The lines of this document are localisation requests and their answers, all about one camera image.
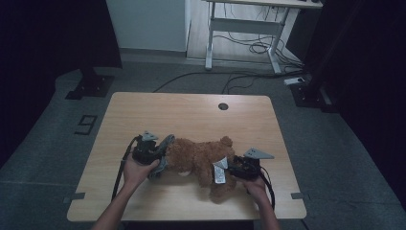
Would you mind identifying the person's left hand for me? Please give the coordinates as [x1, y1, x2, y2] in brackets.
[123, 156, 161, 192]

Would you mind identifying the black stand base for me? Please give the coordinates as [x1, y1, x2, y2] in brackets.
[65, 66, 116, 101]
[290, 80, 339, 113]

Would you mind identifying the left hand-held gripper black cable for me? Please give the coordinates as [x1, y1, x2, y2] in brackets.
[110, 135, 143, 201]

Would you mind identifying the hand-held gripper black cable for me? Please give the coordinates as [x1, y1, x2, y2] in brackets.
[110, 135, 143, 201]
[259, 166, 277, 212]

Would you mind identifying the brown plush toy dog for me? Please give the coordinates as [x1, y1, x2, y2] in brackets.
[166, 135, 238, 204]

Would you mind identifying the person's right hand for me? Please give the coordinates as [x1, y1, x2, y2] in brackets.
[237, 174, 268, 203]

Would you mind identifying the right hand-held gripper black cable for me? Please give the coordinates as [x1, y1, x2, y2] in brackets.
[259, 166, 277, 212]

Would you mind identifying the tangle of black cables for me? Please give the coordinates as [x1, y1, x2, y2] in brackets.
[214, 3, 305, 70]

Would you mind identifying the dark curtain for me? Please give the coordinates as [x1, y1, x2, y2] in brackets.
[303, 0, 406, 205]
[0, 0, 123, 169]

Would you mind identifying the white power strip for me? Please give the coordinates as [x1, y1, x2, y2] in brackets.
[283, 76, 305, 86]

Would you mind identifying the long black floor cable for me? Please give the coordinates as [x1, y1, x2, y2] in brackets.
[152, 70, 305, 94]

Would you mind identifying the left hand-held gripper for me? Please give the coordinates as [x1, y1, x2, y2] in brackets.
[131, 130, 167, 166]

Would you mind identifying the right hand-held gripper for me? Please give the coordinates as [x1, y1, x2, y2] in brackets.
[228, 147, 276, 180]

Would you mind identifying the grey fuzzy toy garment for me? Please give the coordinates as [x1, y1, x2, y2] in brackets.
[147, 133, 176, 180]

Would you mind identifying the white metal desk frame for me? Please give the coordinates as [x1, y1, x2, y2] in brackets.
[202, 0, 324, 75]

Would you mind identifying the black floor marking tape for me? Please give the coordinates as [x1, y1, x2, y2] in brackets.
[74, 114, 99, 136]

